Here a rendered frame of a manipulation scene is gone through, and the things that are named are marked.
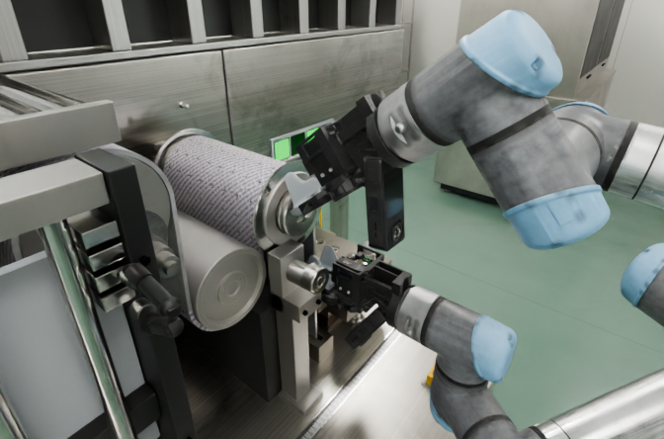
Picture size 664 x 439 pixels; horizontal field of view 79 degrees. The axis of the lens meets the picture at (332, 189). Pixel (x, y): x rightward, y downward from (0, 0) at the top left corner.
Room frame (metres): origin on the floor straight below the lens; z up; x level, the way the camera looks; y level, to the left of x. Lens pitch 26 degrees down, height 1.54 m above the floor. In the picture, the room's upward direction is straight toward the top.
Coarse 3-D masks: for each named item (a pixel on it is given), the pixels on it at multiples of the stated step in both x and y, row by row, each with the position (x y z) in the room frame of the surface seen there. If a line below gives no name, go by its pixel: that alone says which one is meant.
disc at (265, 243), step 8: (296, 160) 0.55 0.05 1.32; (280, 168) 0.52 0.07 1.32; (288, 168) 0.53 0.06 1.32; (296, 168) 0.54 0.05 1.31; (304, 168) 0.56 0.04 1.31; (272, 176) 0.51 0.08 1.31; (280, 176) 0.52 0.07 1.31; (272, 184) 0.50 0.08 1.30; (264, 192) 0.49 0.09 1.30; (264, 200) 0.49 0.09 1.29; (256, 208) 0.48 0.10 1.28; (264, 208) 0.49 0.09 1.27; (320, 208) 0.58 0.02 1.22; (256, 216) 0.48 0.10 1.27; (256, 224) 0.48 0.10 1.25; (312, 224) 0.57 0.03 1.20; (256, 232) 0.48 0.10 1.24; (264, 232) 0.49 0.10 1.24; (264, 240) 0.49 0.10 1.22; (264, 248) 0.49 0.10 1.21; (272, 248) 0.50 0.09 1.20
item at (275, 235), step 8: (304, 176) 0.55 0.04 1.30; (280, 184) 0.51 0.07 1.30; (272, 192) 0.50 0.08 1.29; (280, 192) 0.51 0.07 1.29; (272, 200) 0.50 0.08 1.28; (272, 208) 0.50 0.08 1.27; (264, 216) 0.49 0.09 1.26; (272, 216) 0.50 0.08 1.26; (264, 224) 0.49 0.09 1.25; (272, 224) 0.49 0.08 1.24; (272, 232) 0.49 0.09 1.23; (280, 232) 0.51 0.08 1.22; (304, 232) 0.55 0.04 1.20; (272, 240) 0.49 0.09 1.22; (280, 240) 0.50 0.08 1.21; (296, 240) 0.53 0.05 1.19
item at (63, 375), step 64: (0, 192) 0.20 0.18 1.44; (64, 192) 0.21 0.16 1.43; (128, 192) 0.23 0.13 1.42; (64, 256) 0.21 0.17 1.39; (128, 256) 0.23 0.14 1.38; (0, 320) 0.19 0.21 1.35; (64, 320) 0.22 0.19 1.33; (128, 320) 0.25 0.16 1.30; (0, 384) 0.17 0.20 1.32; (64, 384) 0.21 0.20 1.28; (128, 384) 0.24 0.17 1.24
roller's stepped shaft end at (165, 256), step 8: (152, 240) 0.29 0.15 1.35; (160, 240) 0.30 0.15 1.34; (160, 248) 0.28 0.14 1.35; (168, 248) 0.29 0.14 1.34; (160, 256) 0.27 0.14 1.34; (168, 256) 0.27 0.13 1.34; (176, 256) 0.28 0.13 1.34; (160, 264) 0.27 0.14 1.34; (168, 264) 0.27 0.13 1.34; (176, 264) 0.27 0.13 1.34; (160, 272) 0.27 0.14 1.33; (168, 272) 0.27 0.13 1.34; (176, 272) 0.27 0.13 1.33
